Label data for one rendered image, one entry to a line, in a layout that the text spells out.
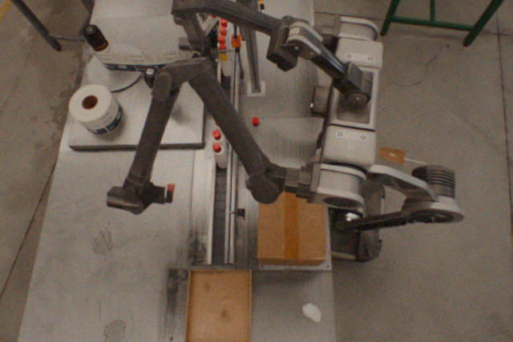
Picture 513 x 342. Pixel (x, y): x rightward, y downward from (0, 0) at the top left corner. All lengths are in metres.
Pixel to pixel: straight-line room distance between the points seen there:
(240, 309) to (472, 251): 1.67
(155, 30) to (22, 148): 1.63
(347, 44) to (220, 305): 1.10
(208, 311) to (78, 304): 0.57
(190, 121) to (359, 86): 1.00
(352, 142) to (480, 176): 1.99
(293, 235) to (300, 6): 1.38
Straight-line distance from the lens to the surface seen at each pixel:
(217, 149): 1.43
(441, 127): 2.91
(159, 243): 1.64
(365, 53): 1.10
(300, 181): 0.93
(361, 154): 0.94
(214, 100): 0.89
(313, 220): 1.29
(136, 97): 1.90
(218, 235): 1.53
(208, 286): 1.57
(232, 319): 1.55
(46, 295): 1.84
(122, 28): 2.21
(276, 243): 1.27
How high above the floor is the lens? 2.37
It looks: 68 degrees down
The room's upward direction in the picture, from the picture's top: 10 degrees counter-clockwise
